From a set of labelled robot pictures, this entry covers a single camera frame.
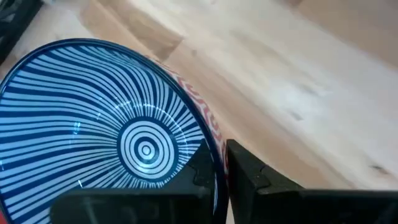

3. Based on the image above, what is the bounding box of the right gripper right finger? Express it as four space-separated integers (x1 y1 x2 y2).
225 139 398 224

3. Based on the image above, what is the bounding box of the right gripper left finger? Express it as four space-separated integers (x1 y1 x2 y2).
49 139 216 224

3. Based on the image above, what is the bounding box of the red zigzag patterned bowl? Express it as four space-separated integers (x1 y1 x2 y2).
0 37 229 224

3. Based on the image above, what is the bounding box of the black table edge rail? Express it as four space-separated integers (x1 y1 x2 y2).
0 0 44 65

